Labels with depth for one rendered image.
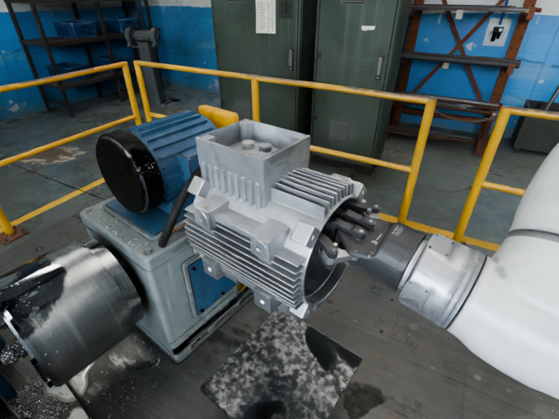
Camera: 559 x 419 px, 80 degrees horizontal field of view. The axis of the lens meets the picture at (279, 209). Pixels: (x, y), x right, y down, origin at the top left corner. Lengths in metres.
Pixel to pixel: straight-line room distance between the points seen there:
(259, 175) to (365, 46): 2.87
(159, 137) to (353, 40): 2.66
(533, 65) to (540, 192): 4.67
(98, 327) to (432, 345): 0.82
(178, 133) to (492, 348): 0.67
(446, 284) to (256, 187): 0.23
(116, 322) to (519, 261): 0.68
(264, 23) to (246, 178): 3.22
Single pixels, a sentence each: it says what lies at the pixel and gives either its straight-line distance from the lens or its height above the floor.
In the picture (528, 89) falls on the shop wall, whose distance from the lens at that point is 5.13.
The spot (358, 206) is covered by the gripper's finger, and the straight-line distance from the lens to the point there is 0.45.
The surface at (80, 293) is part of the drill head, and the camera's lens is 0.75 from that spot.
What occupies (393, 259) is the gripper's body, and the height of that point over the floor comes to 1.37.
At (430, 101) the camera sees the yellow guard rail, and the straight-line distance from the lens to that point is 2.31.
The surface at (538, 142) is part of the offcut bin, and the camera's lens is 4.80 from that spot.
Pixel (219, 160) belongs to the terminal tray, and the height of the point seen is 1.42.
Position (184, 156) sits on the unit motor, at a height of 1.31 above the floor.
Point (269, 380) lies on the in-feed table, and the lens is 0.79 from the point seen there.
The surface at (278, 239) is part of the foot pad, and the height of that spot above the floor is 1.37.
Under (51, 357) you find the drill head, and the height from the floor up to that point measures 1.07.
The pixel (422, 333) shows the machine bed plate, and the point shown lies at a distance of 1.08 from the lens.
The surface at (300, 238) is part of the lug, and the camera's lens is 0.37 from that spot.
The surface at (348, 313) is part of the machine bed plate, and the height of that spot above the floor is 0.80.
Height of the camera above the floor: 1.61
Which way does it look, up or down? 34 degrees down
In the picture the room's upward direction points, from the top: straight up
